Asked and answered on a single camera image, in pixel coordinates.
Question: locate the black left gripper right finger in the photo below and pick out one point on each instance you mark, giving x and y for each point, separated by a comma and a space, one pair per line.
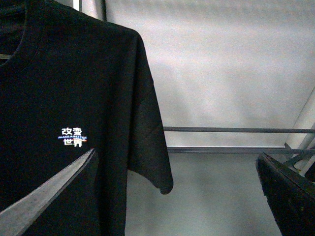
290, 197

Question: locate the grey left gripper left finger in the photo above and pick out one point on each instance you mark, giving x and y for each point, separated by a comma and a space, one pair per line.
62, 206

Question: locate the black t-shirt with logo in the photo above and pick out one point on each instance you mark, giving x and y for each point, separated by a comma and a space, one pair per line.
75, 83

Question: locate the wooden clothes hanger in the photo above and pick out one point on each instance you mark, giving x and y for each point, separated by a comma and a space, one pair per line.
3, 56

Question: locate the metal clothes rack frame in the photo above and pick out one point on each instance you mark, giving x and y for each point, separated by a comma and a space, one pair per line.
225, 64

